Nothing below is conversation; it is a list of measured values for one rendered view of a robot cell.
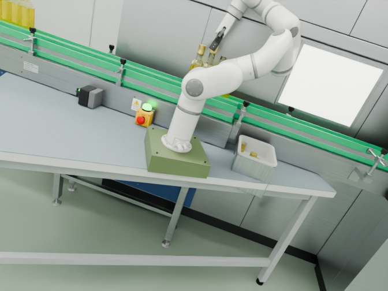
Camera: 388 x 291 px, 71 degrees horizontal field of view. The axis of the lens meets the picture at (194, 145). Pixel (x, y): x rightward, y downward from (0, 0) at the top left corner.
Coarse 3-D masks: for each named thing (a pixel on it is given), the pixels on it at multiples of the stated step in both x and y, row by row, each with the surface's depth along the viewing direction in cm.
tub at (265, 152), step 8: (240, 136) 130; (240, 144) 121; (248, 144) 133; (256, 144) 133; (264, 144) 132; (240, 152) 114; (248, 152) 134; (256, 152) 134; (264, 152) 133; (272, 152) 126; (256, 160) 113; (264, 160) 132; (272, 160) 120
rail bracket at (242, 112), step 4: (244, 100) 123; (244, 104) 122; (248, 104) 123; (240, 108) 135; (244, 108) 124; (240, 112) 124; (244, 112) 124; (240, 116) 126; (240, 120) 126; (236, 124) 127; (240, 124) 127
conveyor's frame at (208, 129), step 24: (0, 48) 135; (24, 72) 138; (48, 72) 136; (72, 72) 133; (120, 96) 133; (144, 96) 131; (168, 120) 133; (216, 120) 129; (216, 144) 134; (288, 144) 137; (312, 168) 139; (336, 168) 137; (384, 192) 137
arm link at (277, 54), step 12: (276, 36) 88; (288, 36) 87; (264, 48) 88; (276, 48) 86; (288, 48) 89; (252, 60) 89; (264, 60) 88; (276, 60) 87; (288, 60) 93; (264, 72) 90
